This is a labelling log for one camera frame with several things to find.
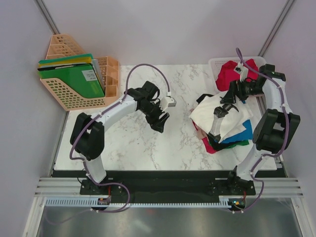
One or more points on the red t shirt in basket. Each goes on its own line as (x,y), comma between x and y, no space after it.
(227,74)

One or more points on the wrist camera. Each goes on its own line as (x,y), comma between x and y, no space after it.
(242,71)
(167,102)

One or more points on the black t shirt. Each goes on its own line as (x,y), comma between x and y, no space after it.
(198,101)

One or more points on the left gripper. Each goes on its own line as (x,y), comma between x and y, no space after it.
(157,124)

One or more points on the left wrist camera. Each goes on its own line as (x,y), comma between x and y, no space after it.
(167,102)

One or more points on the beige pink t shirt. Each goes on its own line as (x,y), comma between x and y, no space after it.
(201,134)

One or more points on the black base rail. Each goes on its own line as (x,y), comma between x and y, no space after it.
(157,186)

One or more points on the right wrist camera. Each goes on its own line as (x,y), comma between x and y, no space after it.
(242,71)

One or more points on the green file folder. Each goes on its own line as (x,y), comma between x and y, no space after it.
(80,77)

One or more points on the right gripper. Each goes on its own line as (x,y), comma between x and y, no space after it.
(236,86)

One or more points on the peach plastic file organizer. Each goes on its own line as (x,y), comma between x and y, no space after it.
(107,69)

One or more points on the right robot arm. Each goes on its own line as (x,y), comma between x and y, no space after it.
(273,132)

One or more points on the white t shirt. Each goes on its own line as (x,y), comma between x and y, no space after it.
(217,119)

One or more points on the white plastic basket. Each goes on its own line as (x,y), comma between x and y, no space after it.
(215,65)

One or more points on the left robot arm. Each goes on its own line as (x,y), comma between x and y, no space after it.
(87,138)

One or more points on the white slotted cable duct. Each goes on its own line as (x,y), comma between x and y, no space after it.
(97,202)

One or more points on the blue t shirt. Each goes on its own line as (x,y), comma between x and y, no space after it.
(240,133)

